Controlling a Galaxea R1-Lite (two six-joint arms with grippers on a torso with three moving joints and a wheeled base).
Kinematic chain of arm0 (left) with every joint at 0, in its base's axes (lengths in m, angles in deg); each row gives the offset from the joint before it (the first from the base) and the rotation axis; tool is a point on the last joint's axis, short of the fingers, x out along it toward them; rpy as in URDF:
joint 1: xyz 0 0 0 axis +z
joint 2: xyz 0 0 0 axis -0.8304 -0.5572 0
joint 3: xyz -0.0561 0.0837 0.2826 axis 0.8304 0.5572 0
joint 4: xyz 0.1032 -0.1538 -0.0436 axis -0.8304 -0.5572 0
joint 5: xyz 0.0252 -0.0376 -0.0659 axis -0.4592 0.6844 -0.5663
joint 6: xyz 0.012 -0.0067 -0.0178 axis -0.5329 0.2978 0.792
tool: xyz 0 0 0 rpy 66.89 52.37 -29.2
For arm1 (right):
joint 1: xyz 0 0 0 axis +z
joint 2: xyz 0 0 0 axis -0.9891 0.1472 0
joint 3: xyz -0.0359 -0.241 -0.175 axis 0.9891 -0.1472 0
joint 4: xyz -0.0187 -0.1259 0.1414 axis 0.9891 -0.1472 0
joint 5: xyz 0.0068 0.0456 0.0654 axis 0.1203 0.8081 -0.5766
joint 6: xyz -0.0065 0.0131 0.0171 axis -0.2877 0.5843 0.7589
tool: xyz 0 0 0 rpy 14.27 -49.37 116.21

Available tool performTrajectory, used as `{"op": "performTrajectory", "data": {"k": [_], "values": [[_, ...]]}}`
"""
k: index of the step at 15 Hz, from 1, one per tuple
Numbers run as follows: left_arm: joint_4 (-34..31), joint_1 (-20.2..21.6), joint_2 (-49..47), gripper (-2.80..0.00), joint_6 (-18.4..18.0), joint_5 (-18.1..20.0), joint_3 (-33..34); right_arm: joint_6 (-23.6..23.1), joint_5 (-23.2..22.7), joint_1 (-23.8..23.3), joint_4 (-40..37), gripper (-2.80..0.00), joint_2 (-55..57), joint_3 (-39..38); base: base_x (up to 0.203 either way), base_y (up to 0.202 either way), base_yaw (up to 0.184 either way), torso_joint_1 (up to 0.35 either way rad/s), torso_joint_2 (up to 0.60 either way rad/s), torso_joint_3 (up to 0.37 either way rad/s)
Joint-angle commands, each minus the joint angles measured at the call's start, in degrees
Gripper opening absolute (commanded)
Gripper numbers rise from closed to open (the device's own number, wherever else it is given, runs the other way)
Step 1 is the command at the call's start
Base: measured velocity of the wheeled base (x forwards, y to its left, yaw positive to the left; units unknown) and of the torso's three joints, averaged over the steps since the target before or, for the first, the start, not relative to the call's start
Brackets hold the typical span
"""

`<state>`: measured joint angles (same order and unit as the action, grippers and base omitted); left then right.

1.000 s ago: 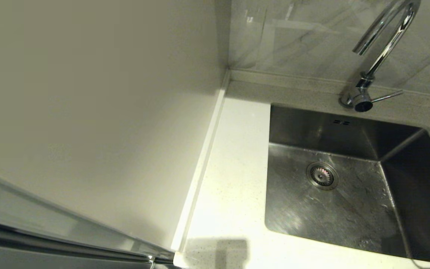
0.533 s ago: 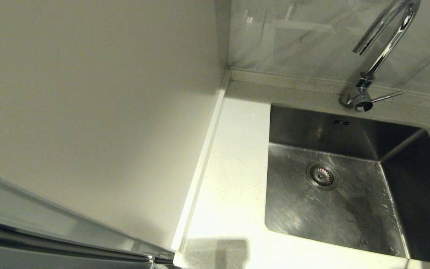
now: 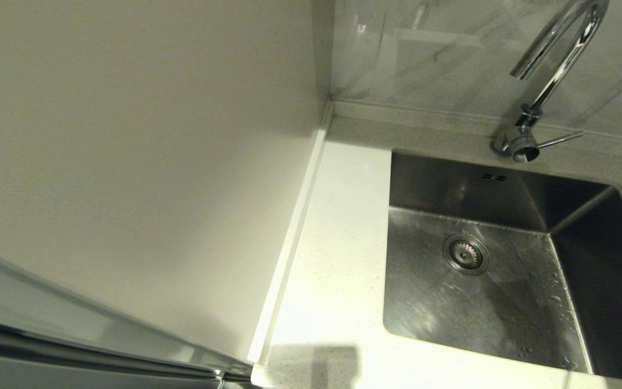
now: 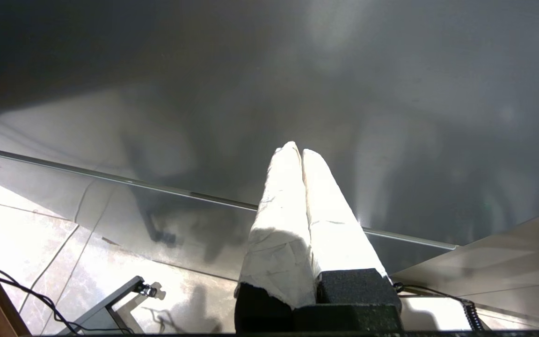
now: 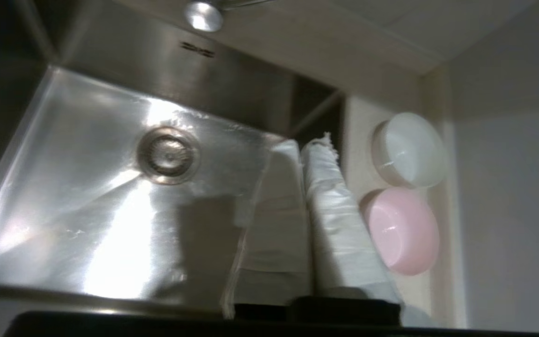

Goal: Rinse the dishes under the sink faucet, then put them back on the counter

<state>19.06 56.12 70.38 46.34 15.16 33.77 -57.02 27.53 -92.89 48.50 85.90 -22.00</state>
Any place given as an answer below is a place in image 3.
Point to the chrome gooseneck faucet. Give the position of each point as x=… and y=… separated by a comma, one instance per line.
x=521, y=138

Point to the stainless steel sink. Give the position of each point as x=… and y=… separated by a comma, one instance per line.
x=430, y=302

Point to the round metal drain strainer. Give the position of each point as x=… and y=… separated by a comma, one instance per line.
x=466, y=254

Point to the white cabinet side panel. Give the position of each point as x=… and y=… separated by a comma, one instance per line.
x=127, y=135

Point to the glossy grey appliance door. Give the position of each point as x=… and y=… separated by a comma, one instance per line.
x=19, y=302

